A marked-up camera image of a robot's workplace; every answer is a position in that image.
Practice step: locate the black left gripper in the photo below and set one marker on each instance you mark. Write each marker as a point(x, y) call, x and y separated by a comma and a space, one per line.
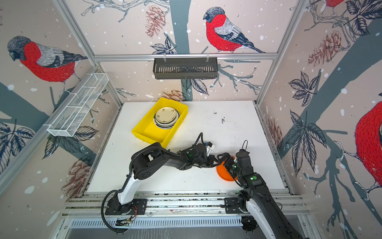
point(211, 161)

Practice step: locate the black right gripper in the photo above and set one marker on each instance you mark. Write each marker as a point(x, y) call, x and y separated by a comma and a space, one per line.
point(229, 162)

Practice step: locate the orange plate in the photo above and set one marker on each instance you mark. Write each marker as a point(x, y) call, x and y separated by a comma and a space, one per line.
point(223, 174)

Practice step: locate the cream plate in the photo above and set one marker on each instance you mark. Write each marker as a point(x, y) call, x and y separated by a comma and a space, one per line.
point(166, 116)

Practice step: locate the yellow plastic bin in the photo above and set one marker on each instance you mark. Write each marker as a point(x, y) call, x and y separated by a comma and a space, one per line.
point(151, 132)

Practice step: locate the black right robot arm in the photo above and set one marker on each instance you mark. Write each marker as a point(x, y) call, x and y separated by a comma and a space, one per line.
point(255, 200)

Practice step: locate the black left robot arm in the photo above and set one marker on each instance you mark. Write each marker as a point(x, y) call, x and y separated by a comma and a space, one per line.
point(144, 164)

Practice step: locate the black hanging basket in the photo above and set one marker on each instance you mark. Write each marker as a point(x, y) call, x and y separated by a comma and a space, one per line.
point(185, 68)

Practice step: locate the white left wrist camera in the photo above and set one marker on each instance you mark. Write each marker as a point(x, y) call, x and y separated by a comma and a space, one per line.
point(209, 148)

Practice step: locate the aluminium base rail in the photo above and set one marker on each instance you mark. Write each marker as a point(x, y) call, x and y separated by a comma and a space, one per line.
point(160, 210)

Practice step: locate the white wire mesh basket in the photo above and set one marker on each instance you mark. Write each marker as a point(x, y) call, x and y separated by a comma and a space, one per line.
point(80, 103)

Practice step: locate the aluminium frame post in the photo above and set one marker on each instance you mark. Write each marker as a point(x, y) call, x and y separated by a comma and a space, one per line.
point(296, 16)

